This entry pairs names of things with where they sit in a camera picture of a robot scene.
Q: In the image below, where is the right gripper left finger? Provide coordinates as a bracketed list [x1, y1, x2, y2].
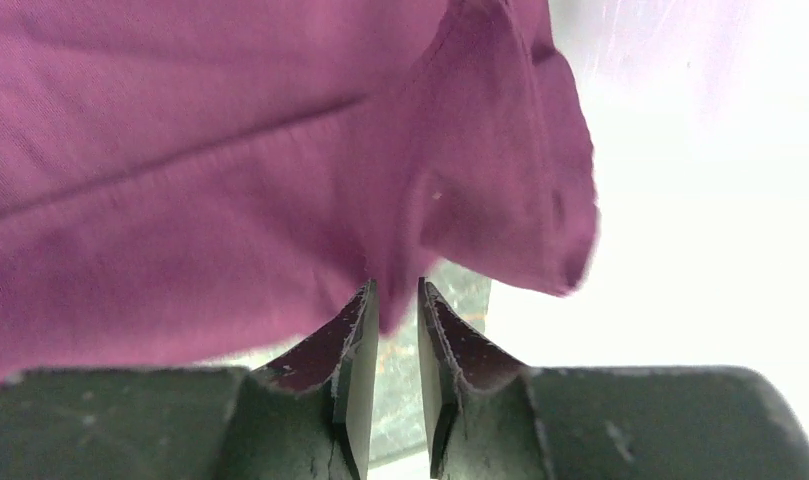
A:
[0, 281, 378, 479]

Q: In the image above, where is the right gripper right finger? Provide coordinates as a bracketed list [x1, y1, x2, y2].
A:
[417, 280, 809, 480]

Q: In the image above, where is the purple cloth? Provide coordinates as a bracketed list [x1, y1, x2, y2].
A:
[0, 1, 598, 380]

